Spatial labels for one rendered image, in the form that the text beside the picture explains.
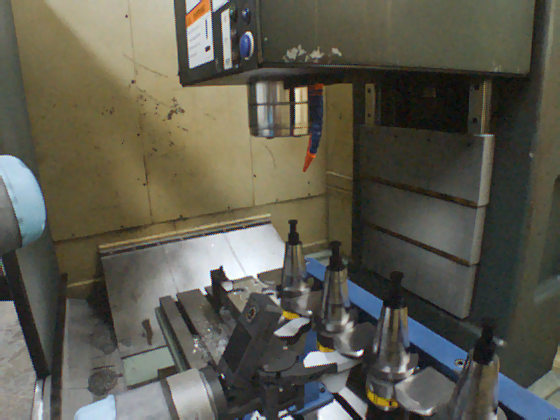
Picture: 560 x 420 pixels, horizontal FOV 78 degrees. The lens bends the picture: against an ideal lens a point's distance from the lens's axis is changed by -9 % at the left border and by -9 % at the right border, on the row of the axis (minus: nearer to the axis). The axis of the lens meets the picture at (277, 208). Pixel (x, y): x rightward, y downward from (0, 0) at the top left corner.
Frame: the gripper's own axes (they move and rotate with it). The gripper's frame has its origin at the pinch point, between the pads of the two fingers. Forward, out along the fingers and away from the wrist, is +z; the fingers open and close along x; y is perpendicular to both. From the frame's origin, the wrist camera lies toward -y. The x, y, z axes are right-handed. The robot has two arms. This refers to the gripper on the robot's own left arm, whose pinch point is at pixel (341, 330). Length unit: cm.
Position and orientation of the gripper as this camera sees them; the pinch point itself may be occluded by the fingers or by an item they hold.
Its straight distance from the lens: 55.8
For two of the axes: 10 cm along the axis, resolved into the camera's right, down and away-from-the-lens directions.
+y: 0.7, 9.5, 2.9
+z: 8.8, -1.9, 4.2
